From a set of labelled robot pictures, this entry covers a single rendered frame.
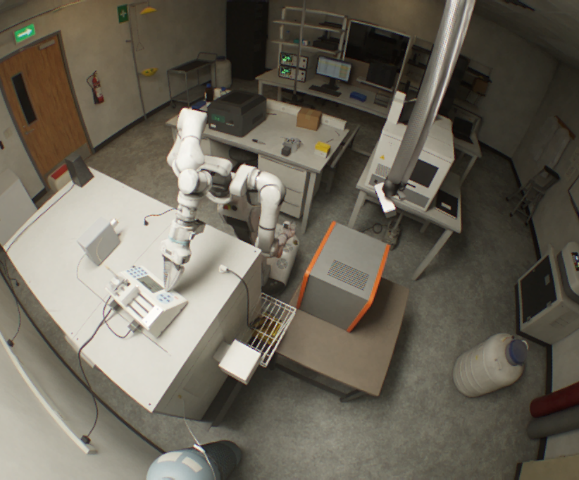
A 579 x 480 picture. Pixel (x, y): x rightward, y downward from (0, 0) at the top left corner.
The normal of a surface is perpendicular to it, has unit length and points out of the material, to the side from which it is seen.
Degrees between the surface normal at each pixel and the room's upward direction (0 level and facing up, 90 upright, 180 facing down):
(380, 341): 0
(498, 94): 90
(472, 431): 0
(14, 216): 90
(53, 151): 90
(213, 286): 0
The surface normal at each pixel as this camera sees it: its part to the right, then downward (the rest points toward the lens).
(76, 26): 0.90, 0.39
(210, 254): 0.09, -0.62
